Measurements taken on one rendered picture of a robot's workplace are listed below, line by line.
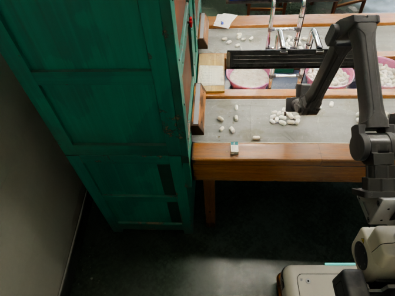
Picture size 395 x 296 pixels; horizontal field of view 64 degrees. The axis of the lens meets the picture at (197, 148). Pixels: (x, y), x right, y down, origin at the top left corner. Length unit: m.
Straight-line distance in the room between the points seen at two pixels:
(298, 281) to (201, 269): 0.58
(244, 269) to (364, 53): 1.41
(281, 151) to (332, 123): 0.34
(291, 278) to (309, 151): 0.65
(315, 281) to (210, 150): 0.83
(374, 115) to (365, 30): 0.24
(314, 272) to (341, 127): 0.73
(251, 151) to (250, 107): 0.31
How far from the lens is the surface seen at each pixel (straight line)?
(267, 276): 2.04
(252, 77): 1.90
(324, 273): 1.81
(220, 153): 1.46
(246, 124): 1.62
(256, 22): 2.31
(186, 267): 2.04
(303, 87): 1.42
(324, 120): 1.71
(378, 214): 0.95
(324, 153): 1.54
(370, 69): 1.01
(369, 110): 0.98
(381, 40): 2.37
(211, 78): 1.81
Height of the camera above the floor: 1.94
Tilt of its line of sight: 52 degrees down
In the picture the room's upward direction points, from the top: 5 degrees counter-clockwise
